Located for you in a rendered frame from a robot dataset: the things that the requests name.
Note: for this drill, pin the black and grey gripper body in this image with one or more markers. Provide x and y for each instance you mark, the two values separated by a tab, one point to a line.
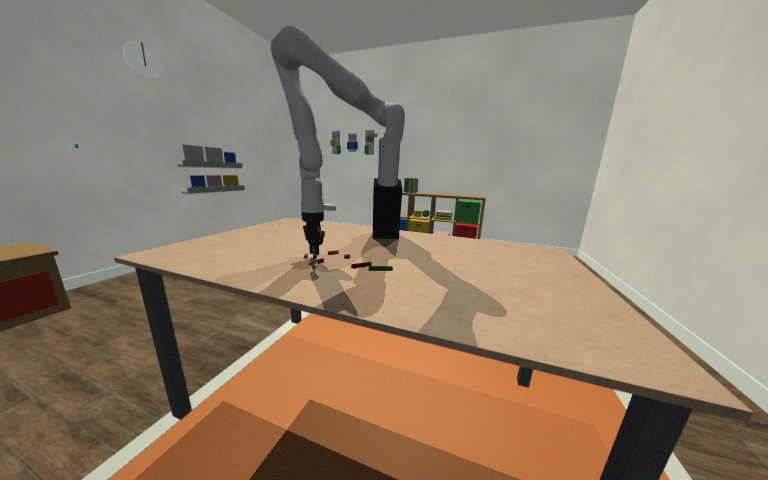
313	220

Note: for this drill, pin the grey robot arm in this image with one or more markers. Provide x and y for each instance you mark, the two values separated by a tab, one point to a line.
290	49

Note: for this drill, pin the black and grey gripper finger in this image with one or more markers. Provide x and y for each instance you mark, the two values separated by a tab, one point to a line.
306	231
318	241

